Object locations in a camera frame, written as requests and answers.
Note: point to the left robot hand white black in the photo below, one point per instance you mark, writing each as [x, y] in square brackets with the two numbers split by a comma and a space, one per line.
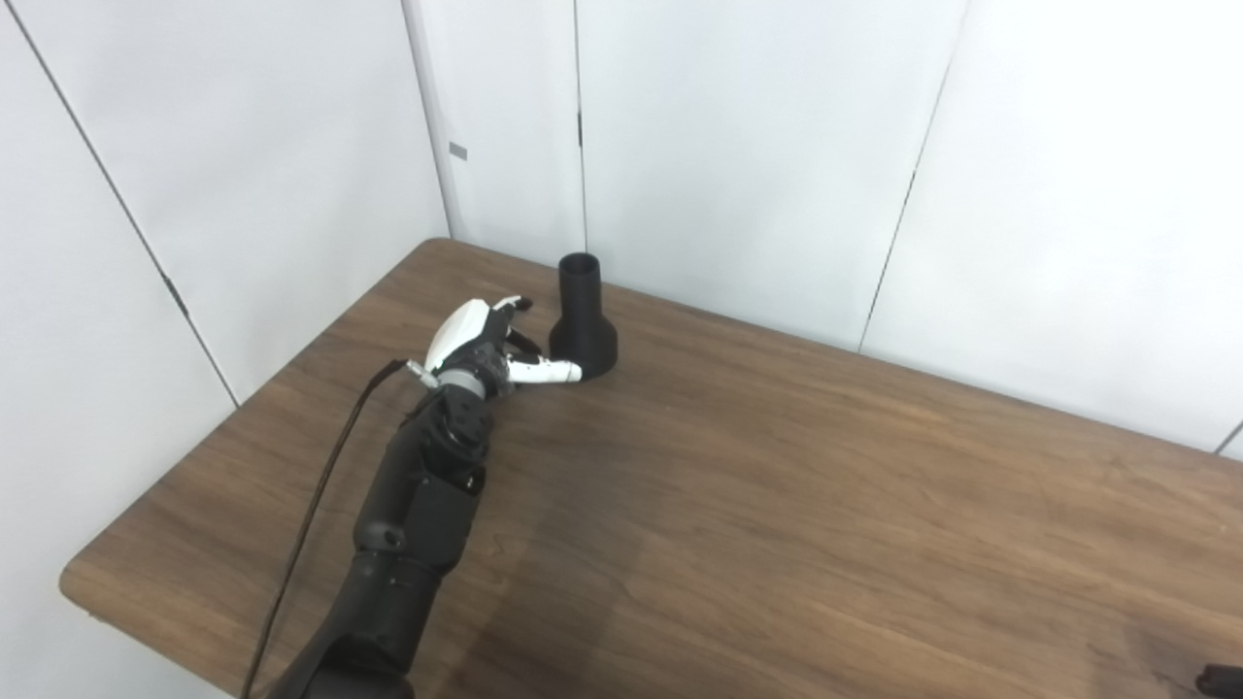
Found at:
[464, 335]

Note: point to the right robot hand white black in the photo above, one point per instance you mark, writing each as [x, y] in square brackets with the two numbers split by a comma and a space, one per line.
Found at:
[1222, 680]

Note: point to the black funnel-shaped nozzle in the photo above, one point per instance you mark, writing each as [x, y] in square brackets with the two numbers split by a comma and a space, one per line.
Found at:
[583, 296]

